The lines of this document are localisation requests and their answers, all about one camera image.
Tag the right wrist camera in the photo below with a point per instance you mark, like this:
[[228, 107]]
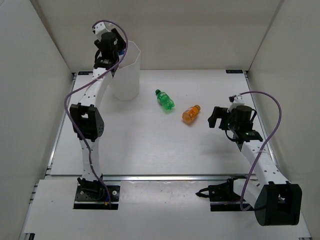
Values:
[[235, 100]]

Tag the orange plastic bottle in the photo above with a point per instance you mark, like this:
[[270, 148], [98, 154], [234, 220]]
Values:
[[189, 115]]

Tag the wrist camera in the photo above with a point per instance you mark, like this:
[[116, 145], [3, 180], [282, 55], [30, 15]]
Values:
[[100, 28], [235, 100]]

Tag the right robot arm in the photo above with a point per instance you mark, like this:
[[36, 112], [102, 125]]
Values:
[[276, 201]]

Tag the green plastic bottle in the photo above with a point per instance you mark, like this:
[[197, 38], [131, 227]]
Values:
[[164, 100]]

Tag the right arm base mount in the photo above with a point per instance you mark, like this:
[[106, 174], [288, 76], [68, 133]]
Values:
[[221, 196]]

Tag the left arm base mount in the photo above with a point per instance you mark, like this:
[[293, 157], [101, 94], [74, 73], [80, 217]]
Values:
[[91, 195]]

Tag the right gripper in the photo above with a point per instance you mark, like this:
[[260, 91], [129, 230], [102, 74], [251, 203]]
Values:
[[221, 113]]

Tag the white plastic bin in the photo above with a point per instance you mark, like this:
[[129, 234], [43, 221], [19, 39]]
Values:
[[126, 82]]

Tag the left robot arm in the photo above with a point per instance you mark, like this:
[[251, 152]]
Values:
[[88, 122]]

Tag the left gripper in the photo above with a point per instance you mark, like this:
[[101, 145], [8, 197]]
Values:
[[120, 42]]

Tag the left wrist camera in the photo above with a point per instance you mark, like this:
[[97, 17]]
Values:
[[100, 28]]

